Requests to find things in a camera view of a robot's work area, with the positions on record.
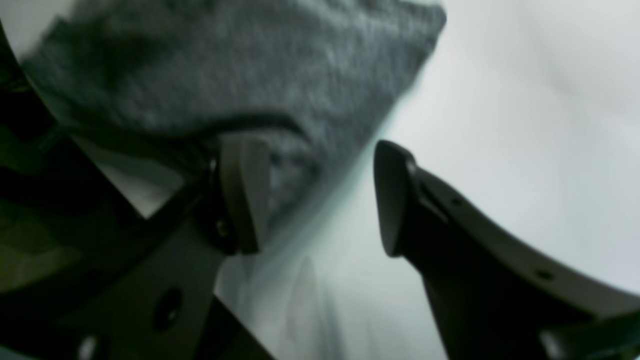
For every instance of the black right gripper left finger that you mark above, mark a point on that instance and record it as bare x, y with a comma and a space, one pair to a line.
111, 246

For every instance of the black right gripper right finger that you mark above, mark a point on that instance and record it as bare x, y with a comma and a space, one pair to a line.
492, 296

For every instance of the grey t-shirt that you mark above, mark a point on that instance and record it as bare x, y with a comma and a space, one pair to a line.
314, 79

